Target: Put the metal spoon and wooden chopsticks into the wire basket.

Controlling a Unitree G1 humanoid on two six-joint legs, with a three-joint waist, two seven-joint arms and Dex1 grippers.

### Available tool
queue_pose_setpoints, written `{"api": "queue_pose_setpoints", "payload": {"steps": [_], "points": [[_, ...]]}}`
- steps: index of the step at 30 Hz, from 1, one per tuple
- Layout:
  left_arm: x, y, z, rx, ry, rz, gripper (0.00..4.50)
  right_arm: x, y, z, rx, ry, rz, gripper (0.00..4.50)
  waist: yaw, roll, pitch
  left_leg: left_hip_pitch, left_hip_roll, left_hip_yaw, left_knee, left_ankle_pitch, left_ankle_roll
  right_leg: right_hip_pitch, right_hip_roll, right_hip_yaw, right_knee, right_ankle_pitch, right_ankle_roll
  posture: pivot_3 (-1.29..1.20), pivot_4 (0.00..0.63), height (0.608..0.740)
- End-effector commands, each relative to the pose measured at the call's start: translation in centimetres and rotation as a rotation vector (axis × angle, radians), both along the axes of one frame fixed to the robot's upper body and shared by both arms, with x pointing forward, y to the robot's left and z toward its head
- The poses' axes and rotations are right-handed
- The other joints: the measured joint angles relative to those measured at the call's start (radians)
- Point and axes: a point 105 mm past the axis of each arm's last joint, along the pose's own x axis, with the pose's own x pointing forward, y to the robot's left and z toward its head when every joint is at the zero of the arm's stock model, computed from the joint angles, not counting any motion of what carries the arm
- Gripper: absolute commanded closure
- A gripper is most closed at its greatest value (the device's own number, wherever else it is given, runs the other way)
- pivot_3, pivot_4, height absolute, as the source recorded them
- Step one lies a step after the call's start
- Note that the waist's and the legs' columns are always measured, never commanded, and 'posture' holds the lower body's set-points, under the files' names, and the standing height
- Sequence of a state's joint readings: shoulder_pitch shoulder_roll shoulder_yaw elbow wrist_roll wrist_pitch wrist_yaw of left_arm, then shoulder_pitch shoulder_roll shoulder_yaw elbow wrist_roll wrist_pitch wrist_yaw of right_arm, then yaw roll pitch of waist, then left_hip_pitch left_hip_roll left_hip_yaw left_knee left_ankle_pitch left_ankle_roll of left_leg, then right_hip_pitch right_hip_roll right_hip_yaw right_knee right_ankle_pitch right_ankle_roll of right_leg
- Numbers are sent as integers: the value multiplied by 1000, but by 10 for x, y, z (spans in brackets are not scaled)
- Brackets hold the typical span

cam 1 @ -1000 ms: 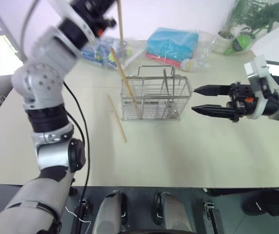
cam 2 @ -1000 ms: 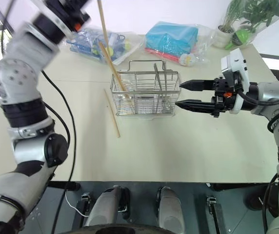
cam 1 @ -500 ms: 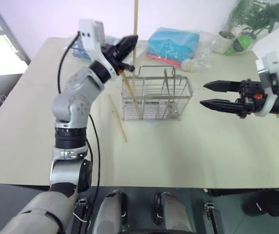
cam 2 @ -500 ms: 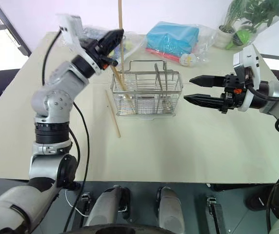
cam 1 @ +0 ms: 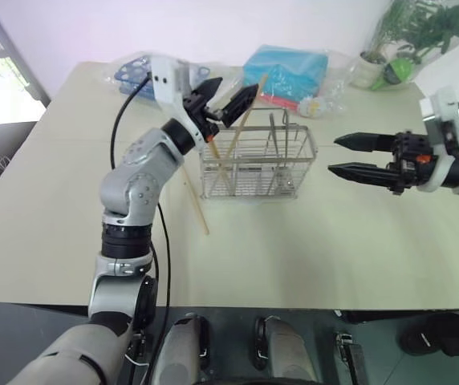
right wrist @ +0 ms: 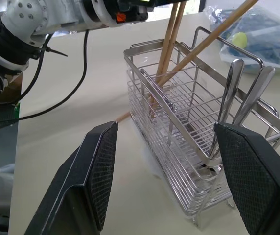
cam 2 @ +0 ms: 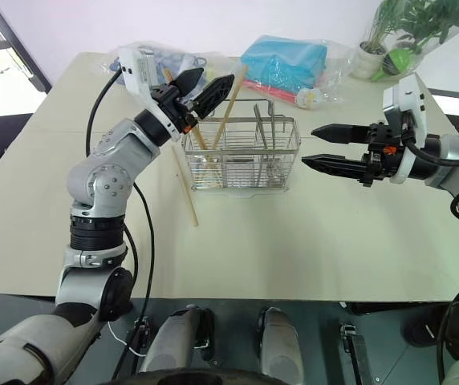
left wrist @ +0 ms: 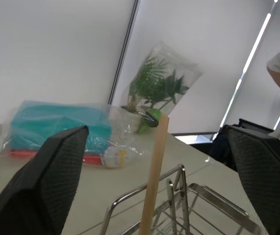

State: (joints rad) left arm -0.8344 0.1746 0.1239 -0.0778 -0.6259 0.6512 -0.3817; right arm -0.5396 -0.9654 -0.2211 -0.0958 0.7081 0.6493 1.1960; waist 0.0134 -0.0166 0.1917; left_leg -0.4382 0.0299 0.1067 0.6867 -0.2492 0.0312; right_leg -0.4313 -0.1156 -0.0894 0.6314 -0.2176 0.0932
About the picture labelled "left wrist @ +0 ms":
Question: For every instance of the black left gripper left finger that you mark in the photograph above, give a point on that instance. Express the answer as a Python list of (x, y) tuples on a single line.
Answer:
[(44, 176)]

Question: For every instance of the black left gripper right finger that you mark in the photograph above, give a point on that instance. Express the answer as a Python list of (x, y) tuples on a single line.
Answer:
[(264, 171)]

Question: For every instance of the wooden chopstick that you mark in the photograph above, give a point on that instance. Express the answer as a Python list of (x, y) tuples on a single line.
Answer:
[(154, 176)]

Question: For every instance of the black office chair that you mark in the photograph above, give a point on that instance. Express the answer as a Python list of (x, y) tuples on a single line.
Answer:
[(228, 144)]

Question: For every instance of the teal box in plastic bag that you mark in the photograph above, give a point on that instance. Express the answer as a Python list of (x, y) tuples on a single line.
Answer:
[(56, 129)]

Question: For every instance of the green plastic toy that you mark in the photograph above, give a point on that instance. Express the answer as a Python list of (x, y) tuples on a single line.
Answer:
[(149, 120)]

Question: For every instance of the potted plant in plastic wrap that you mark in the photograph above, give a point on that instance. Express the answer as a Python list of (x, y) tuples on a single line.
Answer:
[(154, 85)]

